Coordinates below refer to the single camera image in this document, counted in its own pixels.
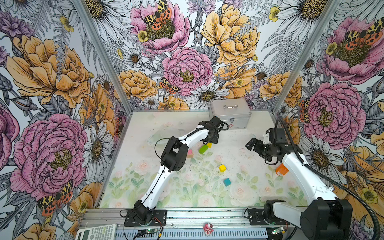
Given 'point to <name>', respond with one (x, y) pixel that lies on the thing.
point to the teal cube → (227, 182)
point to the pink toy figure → (208, 229)
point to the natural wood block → (190, 156)
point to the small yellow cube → (209, 144)
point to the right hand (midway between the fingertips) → (252, 153)
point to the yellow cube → (222, 168)
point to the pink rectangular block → (190, 151)
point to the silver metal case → (234, 112)
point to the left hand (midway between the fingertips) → (209, 142)
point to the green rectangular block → (203, 149)
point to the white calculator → (107, 232)
